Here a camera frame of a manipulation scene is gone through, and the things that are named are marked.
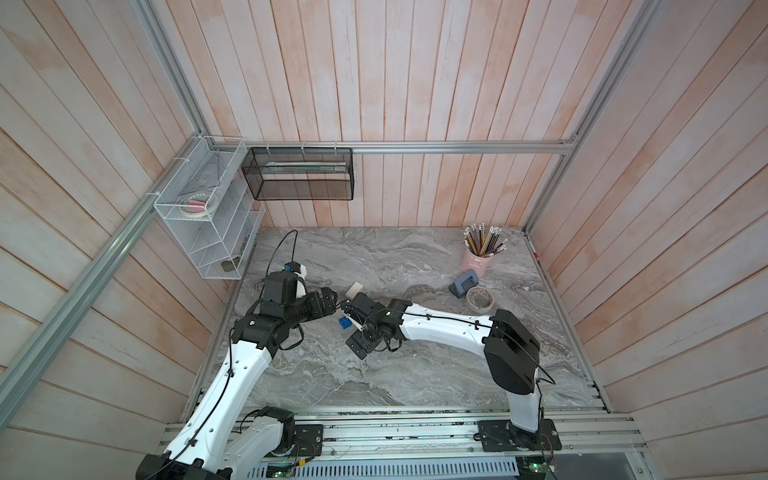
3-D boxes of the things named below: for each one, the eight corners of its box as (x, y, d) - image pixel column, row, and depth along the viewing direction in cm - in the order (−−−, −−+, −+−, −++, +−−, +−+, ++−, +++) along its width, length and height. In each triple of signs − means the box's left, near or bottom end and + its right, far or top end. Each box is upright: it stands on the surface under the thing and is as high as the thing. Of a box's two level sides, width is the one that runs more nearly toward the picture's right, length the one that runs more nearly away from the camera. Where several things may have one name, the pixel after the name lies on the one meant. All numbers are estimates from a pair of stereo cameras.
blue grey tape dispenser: (459, 300, 101) (461, 295, 99) (448, 290, 104) (449, 285, 102) (480, 281, 107) (482, 276, 104) (468, 272, 109) (470, 267, 107)
